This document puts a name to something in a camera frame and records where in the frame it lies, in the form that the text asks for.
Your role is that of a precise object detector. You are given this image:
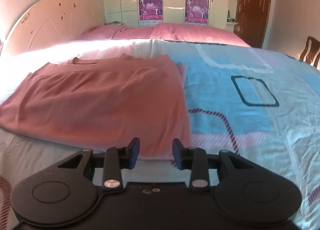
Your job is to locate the wooden chair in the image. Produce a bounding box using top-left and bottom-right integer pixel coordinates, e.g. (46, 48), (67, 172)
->
(299, 36), (320, 68)

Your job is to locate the pink sweatshirt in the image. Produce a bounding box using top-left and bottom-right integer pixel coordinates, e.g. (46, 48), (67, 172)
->
(1, 54), (191, 160)

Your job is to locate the cream corner shelf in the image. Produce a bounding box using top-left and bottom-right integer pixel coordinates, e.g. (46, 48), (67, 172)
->
(226, 0), (241, 32)

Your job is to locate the brown wooden door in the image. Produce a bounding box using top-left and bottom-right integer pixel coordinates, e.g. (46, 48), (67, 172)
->
(234, 0), (271, 48)

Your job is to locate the patterned blue white bedsheet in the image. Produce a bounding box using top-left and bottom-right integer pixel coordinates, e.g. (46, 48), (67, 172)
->
(1, 39), (319, 229)

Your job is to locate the pink quilt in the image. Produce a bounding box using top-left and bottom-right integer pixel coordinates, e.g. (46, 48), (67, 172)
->
(76, 23), (249, 47)

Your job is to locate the cream bed headboard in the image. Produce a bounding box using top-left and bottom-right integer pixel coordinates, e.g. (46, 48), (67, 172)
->
(1, 0), (103, 57)

